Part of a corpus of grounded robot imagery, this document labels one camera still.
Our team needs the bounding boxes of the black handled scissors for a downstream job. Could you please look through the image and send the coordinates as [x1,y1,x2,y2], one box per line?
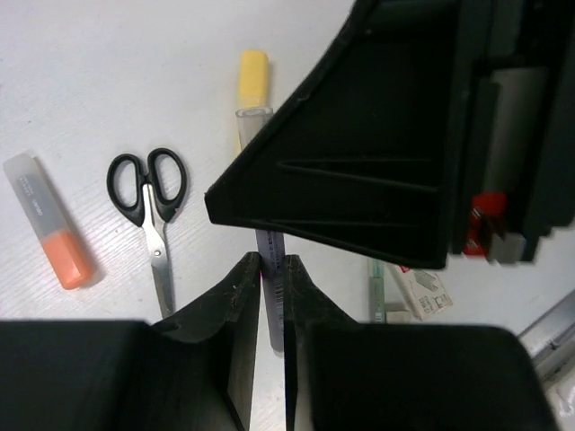
[106,147,188,319]

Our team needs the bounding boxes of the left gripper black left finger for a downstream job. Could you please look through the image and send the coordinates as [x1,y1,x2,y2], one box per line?
[1,252,261,430]

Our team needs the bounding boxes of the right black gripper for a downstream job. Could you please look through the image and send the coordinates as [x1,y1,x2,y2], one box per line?
[450,1,574,265]

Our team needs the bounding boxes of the orange highlighter marker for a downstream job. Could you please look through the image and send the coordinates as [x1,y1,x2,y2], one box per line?
[3,154,96,290]

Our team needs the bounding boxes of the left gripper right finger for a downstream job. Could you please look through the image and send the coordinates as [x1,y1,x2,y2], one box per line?
[284,255,558,430]

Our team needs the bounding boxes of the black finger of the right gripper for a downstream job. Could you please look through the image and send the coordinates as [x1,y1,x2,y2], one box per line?
[205,1,466,268]

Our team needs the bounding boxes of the purple pastel highlighter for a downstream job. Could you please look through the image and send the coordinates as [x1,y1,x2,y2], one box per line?
[255,230,286,357]

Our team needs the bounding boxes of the yellow highlighter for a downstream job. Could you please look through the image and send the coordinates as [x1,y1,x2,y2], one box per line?
[235,49,273,152]

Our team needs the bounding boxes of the white eraser with label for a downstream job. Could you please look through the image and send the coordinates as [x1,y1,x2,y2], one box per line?
[386,264,453,321]

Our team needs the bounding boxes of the grey white eraser block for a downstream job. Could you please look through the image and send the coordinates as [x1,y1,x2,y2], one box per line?
[385,303,412,324]

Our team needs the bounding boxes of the green pastel marker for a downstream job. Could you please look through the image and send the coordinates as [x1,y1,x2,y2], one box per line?
[367,258,385,323]

